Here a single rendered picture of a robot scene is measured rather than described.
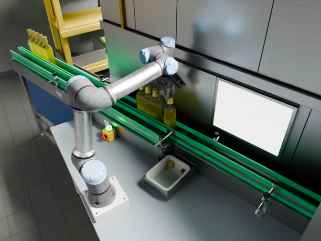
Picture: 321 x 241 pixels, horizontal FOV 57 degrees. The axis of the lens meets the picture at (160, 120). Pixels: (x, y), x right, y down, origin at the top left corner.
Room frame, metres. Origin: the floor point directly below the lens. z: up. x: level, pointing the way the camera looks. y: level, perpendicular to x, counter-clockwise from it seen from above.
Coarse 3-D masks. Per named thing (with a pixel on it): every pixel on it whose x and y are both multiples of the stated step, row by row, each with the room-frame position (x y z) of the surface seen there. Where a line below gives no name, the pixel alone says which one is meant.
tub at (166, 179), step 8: (168, 160) 1.23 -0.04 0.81; (176, 160) 1.21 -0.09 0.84; (152, 168) 1.14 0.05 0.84; (160, 168) 1.18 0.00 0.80; (176, 168) 1.20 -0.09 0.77; (152, 176) 1.12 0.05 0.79; (160, 176) 1.14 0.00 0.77; (168, 176) 1.14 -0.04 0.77; (176, 176) 1.14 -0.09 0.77; (160, 184) 1.08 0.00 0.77; (168, 184) 1.08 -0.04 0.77
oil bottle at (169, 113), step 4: (164, 108) 1.40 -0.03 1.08; (168, 108) 1.38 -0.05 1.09; (172, 108) 1.38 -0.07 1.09; (164, 112) 1.39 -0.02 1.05; (168, 112) 1.37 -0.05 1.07; (172, 112) 1.37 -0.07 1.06; (164, 116) 1.39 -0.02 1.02; (168, 116) 1.37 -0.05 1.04; (172, 116) 1.37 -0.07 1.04; (164, 120) 1.39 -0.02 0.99; (168, 120) 1.37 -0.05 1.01; (172, 120) 1.37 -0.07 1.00; (168, 124) 1.37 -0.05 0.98; (172, 124) 1.38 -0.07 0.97; (172, 128) 1.38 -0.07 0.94
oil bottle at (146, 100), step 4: (144, 96) 1.51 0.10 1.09; (152, 96) 1.51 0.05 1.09; (144, 100) 1.50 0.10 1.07; (148, 100) 1.48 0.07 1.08; (144, 104) 1.50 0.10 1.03; (148, 104) 1.48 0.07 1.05; (144, 108) 1.50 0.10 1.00; (148, 108) 1.48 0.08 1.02; (144, 112) 1.50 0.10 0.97; (148, 112) 1.48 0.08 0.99
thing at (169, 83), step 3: (162, 75) 1.42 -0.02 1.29; (165, 75) 1.40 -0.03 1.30; (159, 78) 1.41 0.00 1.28; (162, 78) 1.39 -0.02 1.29; (165, 78) 1.38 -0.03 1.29; (168, 78) 1.38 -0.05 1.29; (159, 81) 1.41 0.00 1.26; (162, 81) 1.40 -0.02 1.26; (165, 81) 1.37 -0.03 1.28; (168, 81) 1.37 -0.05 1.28; (171, 81) 1.39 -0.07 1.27; (159, 84) 1.41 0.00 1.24; (162, 84) 1.40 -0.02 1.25; (168, 84) 1.37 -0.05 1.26; (171, 84) 1.39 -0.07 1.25; (168, 87) 1.39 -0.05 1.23
